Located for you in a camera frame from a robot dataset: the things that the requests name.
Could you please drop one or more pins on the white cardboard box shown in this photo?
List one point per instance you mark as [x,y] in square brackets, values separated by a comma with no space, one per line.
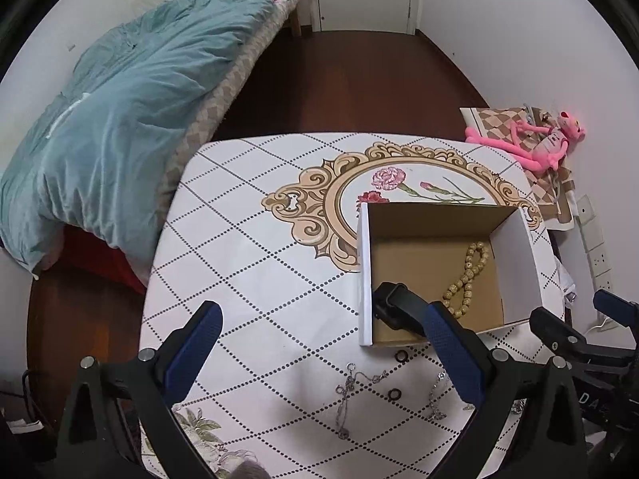
[424,246]

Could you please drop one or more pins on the white patterned tablecloth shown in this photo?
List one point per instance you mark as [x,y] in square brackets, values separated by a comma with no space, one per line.
[266,228]

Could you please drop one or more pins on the black wristwatch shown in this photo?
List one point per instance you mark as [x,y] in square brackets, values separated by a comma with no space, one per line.
[400,308]

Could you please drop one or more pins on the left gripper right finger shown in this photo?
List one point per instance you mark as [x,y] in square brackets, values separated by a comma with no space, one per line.
[475,371]

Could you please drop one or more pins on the pink panther plush toy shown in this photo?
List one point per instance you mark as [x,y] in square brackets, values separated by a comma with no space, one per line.
[554,142]

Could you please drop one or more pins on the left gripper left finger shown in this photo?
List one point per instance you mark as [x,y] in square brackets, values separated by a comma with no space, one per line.
[177,363]

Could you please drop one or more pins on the checkered cushion stool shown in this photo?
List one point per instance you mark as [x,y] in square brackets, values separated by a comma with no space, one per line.
[553,190]

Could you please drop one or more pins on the teal duvet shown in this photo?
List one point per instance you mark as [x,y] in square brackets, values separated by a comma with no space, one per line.
[100,153]

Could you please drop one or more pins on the white wall socket strip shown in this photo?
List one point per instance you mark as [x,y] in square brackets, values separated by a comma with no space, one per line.
[594,245]

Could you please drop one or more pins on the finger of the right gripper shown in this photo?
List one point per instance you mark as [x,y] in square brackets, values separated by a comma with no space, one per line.
[621,311]
[558,336]

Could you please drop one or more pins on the bed with patterned mattress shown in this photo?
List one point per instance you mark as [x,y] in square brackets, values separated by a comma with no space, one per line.
[224,94]

